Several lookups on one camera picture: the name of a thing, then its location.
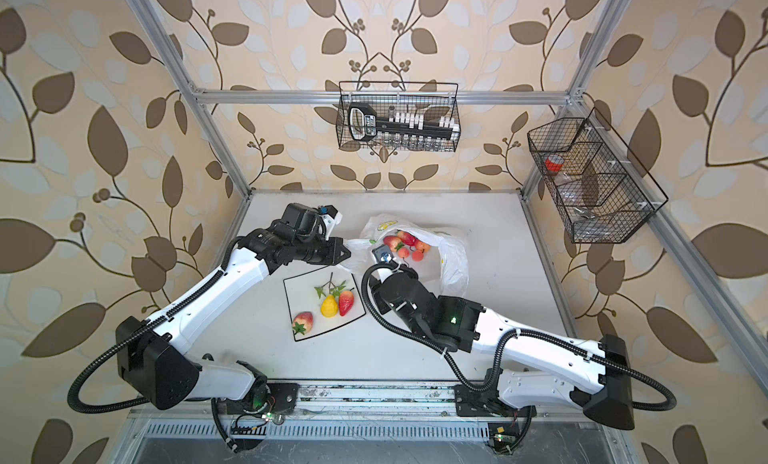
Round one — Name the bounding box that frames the red green fake apple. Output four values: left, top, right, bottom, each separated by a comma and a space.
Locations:
292, 312, 314, 337

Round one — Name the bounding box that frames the fake fruits cluster in bag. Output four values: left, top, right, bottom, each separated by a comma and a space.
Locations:
383, 230, 431, 262

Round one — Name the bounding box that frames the red fake strawberry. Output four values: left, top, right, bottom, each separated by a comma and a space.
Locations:
338, 290, 355, 317

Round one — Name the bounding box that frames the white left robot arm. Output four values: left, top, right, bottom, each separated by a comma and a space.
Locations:
67, 203, 351, 414

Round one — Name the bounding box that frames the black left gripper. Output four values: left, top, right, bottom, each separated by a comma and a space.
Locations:
292, 235, 354, 264

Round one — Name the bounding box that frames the black wire basket right wall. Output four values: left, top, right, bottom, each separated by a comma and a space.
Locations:
527, 108, 668, 244

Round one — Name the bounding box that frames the yellow fake lemon with leaves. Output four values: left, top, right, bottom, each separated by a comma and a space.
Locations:
314, 273, 347, 318

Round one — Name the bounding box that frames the white plastic bag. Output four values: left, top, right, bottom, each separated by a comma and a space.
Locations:
341, 214, 470, 297

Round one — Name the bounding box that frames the black wire basket wall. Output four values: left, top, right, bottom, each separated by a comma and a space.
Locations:
336, 80, 462, 153
527, 108, 668, 244

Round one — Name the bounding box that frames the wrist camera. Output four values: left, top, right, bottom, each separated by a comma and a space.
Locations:
371, 244, 396, 268
317, 205, 343, 229

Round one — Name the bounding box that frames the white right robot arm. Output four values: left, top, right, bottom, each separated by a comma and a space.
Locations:
359, 263, 677, 430

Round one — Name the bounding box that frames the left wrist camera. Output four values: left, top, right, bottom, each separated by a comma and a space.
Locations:
317, 205, 343, 229

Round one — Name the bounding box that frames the black wire basket back wall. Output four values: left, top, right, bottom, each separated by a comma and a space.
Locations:
336, 80, 462, 153

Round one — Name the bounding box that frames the white tray black rim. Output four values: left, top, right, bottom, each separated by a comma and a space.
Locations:
283, 266, 367, 342

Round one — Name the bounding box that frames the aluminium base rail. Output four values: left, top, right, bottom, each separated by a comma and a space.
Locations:
128, 378, 625, 444

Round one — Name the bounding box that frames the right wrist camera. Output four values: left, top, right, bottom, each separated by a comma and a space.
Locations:
371, 244, 396, 268

